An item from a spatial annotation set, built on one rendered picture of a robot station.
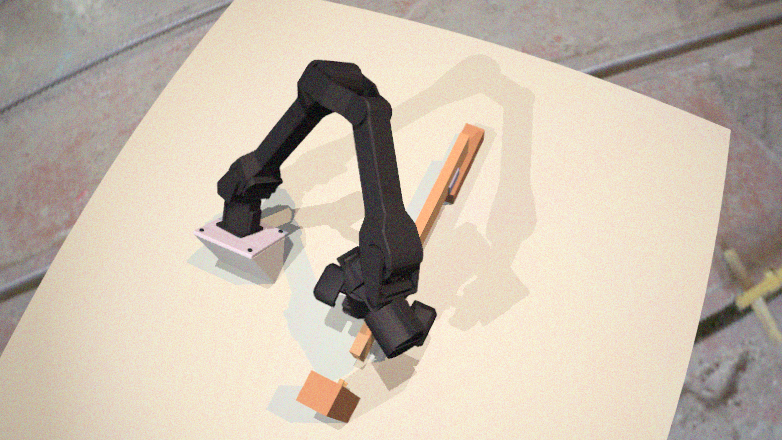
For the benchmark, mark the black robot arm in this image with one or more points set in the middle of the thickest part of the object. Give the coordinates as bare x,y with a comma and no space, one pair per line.
389,243

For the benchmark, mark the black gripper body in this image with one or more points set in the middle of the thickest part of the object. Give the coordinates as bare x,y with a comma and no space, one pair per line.
330,284

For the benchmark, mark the long wooden rail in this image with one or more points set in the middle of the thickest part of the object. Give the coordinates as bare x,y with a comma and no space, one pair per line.
364,340

